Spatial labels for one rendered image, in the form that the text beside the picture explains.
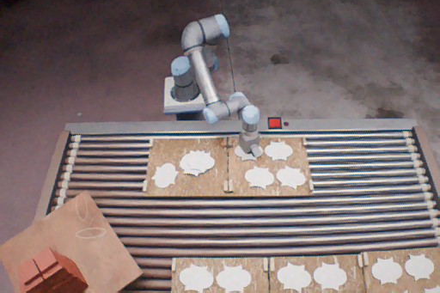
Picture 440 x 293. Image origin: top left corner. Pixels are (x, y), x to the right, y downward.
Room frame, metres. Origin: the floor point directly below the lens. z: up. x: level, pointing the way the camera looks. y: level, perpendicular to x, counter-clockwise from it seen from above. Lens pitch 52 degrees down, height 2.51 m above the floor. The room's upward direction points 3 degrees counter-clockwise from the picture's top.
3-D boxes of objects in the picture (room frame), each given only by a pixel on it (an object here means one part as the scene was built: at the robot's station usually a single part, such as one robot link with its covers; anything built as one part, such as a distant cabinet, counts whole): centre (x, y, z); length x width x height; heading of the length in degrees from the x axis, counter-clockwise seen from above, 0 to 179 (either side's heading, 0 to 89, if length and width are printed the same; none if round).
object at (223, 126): (1.29, -0.16, 0.89); 2.08 x 0.08 x 0.06; 87
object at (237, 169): (1.01, -0.26, 0.93); 0.41 x 0.35 x 0.02; 87
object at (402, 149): (1.12, -0.15, 0.90); 1.95 x 0.05 x 0.05; 87
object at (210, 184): (1.03, 0.15, 0.93); 0.41 x 0.35 x 0.02; 87
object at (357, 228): (0.67, -0.12, 0.90); 1.95 x 0.05 x 0.05; 87
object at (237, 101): (1.18, -0.11, 1.20); 0.11 x 0.11 x 0.08; 21
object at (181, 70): (1.61, 0.17, 1.06); 0.13 x 0.12 x 0.14; 111
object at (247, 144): (1.07, -0.18, 1.05); 0.12 x 0.09 x 0.16; 28
